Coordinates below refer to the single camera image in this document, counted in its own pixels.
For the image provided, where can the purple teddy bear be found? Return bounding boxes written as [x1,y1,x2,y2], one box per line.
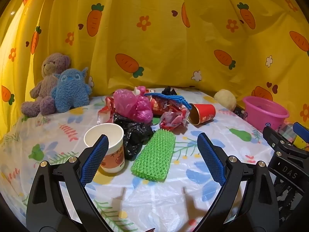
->
[21,52,71,116]

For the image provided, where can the red paper cup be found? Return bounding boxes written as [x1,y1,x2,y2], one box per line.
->
[188,103,216,125]

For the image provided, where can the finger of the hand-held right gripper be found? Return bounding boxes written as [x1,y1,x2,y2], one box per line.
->
[293,122,309,149]
[263,125,309,159]

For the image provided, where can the yellow carrot-print curtain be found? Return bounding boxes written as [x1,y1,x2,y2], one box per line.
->
[0,0,309,145]

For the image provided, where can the blue plush monster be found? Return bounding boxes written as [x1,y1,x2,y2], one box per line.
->
[51,67,93,113]

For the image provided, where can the yellow packet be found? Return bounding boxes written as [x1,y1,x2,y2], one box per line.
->
[293,134,308,149]

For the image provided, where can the large black plastic bag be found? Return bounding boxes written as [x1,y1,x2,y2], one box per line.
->
[113,112,156,160]

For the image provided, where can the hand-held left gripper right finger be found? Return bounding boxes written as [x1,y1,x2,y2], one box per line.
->
[193,132,284,232]

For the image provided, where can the pink plastic bag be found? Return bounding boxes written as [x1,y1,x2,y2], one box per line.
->
[113,89,154,126]

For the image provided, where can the blue rope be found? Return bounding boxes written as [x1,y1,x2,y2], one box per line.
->
[145,92,193,108]

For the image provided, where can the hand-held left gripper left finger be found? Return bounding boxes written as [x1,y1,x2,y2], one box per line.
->
[25,134,114,232]

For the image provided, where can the pink plastic bucket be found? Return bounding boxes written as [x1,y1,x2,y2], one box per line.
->
[242,96,290,133]

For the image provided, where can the floral plastic tablecloth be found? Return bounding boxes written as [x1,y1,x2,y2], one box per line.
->
[0,87,276,232]

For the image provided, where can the green foam net sleeve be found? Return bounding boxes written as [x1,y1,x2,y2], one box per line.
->
[130,129,176,182]

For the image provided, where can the red and white wrapper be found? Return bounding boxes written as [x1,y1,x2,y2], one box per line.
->
[97,96,117,125]

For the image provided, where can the cream plush toy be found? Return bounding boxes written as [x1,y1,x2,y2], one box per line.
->
[214,89,237,112]

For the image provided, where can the white paper cup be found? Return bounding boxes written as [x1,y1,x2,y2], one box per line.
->
[84,123,125,174]

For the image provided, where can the small black plastic bag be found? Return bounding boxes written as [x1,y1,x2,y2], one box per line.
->
[161,86,178,97]

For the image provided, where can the red wrappers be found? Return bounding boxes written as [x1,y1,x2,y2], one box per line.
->
[148,95,191,118]

